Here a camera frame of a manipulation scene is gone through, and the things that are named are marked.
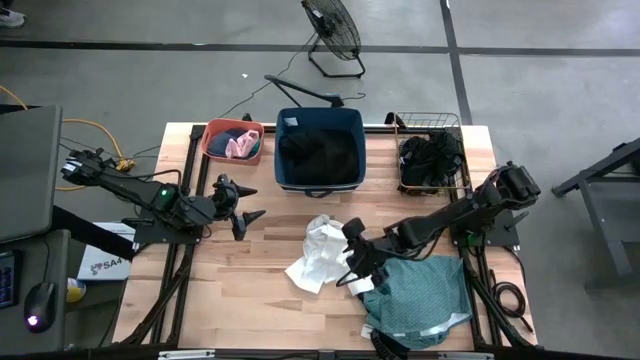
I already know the person's shoe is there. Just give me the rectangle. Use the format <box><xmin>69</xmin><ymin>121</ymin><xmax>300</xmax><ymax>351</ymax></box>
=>
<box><xmin>0</xmin><ymin>7</ymin><xmax>26</xmax><ymax>29</ymax></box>

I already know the gold wire basket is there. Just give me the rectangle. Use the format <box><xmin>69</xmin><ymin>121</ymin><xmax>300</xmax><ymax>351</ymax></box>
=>
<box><xmin>393</xmin><ymin>111</ymin><xmax>471</xmax><ymax>197</ymax></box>

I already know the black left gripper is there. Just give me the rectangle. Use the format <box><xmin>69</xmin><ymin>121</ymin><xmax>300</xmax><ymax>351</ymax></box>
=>
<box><xmin>211</xmin><ymin>173</ymin><xmax>268</xmax><ymax>243</ymax></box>

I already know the black metal frame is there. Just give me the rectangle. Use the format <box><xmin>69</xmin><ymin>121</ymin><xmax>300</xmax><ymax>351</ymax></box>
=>
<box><xmin>112</xmin><ymin>122</ymin><xmax>539</xmax><ymax>351</ymax></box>

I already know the yellow cable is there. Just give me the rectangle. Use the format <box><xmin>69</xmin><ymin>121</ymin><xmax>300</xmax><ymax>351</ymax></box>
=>
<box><xmin>0</xmin><ymin>84</ymin><xmax>137</xmax><ymax>192</ymax></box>

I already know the coiled black cable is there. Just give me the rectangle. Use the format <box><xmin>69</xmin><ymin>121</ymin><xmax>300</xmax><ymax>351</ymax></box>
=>
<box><xmin>488</xmin><ymin>268</ymin><xmax>534</xmax><ymax>334</ymax></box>

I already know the black cloth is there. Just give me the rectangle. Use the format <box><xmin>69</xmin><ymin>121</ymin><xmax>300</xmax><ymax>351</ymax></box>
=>
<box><xmin>278</xmin><ymin>128</ymin><xmax>361</xmax><ymax>187</ymax></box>

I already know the pink sock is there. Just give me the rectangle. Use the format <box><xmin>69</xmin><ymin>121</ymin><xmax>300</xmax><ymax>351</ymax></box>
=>
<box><xmin>224</xmin><ymin>129</ymin><xmax>261</xmax><ymax>160</ymax></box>

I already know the white cardboard box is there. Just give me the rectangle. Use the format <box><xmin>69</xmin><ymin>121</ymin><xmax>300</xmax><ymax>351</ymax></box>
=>
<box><xmin>77</xmin><ymin>222</ymin><xmax>137</xmax><ymax>282</ymax></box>

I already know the grey monitor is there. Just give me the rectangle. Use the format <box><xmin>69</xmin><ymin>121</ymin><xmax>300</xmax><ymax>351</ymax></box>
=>
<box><xmin>0</xmin><ymin>104</ymin><xmax>64</xmax><ymax>245</ymax></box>

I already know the dark blue cloth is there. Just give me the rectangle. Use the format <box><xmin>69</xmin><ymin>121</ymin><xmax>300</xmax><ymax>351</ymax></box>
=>
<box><xmin>207</xmin><ymin>128</ymin><xmax>249</xmax><ymax>158</ymax></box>

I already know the orange plastic basket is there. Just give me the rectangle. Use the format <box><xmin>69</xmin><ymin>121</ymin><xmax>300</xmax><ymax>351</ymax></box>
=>
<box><xmin>200</xmin><ymin>117</ymin><xmax>265</xmax><ymax>165</ymax></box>

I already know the black floor fan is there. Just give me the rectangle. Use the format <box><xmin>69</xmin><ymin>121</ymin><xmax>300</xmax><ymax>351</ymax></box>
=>
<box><xmin>301</xmin><ymin>0</ymin><xmax>367</xmax><ymax>80</ymax></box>

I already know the yellow and blue ball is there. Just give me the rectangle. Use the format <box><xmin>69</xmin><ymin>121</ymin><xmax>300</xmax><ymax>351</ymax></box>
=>
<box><xmin>66</xmin><ymin>277</ymin><xmax>87</xmax><ymax>304</ymax></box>

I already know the black metal stand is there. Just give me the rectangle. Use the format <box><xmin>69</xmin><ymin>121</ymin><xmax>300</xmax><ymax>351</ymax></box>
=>
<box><xmin>551</xmin><ymin>137</ymin><xmax>640</xmax><ymax>291</ymax></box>

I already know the black computer mouse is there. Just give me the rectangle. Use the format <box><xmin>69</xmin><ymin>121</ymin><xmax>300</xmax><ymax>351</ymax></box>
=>
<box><xmin>23</xmin><ymin>281</ymin><xmax>57</xmax><ymax>334</ymax></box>

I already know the navy blue fabric bin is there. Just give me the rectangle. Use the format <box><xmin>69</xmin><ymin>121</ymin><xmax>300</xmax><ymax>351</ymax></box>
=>
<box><xmin>273</xmin><ymin>106</ymin><xmax>368</xmax><ymax>199</ymax></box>

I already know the black waistband garment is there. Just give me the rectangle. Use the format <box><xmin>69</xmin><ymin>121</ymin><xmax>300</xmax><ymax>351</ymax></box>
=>
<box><xmin>369</xmin><ymin>327</ymin><xmax>405</xmax><ymax>360</ymax></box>

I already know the black angled stand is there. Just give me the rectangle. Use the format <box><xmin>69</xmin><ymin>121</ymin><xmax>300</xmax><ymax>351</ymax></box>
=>
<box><xmin>263</xmin><ymin>74</ymin><xmax>367</xmax><ymax>109</ymax></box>

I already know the white cloth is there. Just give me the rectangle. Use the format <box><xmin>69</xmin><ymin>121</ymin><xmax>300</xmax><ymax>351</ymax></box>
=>
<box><xmin>284</xmin><ymin>213</ymin><xmax>354</xmax><ymax>295</ymax></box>

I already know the black fan cable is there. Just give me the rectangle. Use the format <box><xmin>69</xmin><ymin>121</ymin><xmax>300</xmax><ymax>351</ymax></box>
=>
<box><xmin>218</xmin><ymin>32</ymin><xmax>319</xmax><ymax>119</ymax></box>

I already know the black keyboard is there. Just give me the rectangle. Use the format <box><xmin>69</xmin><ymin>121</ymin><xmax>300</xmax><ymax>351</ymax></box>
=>
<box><xmin>0</xmin><ymin>249</ymin><xmax>19</xmax><ymax>310</ymax></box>

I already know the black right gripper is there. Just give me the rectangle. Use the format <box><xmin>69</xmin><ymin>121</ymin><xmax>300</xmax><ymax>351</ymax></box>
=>
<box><xmin>341</xmin><ymin>217</ymin><xmax>399</xmax><ymax>289</ymax></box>

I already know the teal patterned cloth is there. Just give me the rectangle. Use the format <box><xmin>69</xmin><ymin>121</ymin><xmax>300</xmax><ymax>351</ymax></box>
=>
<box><xmin>362</xmin><ymin>254</ymin><xmax>474</xmax><ymax>350</ymax></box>

